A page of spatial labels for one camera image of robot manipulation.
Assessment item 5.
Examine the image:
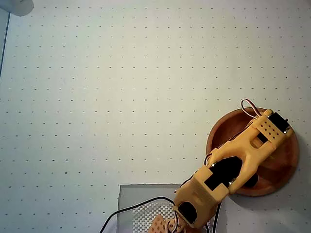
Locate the round brown wooden bowl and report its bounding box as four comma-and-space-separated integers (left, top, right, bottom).
206, 107, 300, 197

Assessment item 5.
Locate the grey base mat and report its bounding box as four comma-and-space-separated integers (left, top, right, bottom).
118, 183, 226, 233

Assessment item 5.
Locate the white checkered anti-slip pad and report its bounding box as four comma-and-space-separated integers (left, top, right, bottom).
132, 202, 219, 233

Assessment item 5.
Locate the white cylindrical container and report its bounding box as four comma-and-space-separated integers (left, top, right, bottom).
0, 0, 35, 17

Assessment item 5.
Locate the black camera cable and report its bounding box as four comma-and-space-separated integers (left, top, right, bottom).
99, 196, 223, 233

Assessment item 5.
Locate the red and white servo wire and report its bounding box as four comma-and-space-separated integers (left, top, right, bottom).
240, 98, 264, 121

